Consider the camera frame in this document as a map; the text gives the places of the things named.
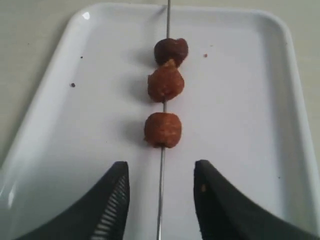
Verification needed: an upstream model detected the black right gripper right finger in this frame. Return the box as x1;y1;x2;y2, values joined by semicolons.
194;159;319;240

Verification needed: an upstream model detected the metal skewer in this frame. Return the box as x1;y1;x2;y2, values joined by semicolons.
156;0;171;240

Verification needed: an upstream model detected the white plastic tray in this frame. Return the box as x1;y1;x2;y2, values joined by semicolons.
0;3;320;240

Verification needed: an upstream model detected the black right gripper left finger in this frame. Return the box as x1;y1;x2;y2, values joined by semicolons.
20;161;130;240

